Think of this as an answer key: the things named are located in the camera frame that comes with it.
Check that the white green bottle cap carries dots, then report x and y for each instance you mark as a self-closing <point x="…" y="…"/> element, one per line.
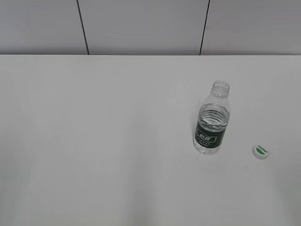
<point x="259" y="152"/>

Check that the clear water bottle green label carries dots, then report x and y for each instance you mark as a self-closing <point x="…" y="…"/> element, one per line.
<point x="213" y="118"/>

